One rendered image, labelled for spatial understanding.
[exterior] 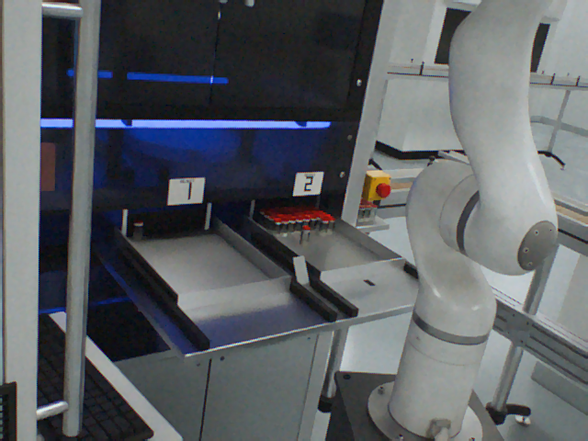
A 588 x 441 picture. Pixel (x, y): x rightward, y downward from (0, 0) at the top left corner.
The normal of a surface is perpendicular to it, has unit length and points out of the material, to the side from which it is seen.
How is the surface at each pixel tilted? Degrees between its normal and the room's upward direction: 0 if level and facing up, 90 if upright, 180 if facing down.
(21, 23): 90
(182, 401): 90
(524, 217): 69
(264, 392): 90
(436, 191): 64
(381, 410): 0
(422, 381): 90
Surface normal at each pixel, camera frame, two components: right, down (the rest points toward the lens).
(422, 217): -0.79, 0.24
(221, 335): 0.16, -0.92
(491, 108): -0.15, 0.47
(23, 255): 0.66, 0.37
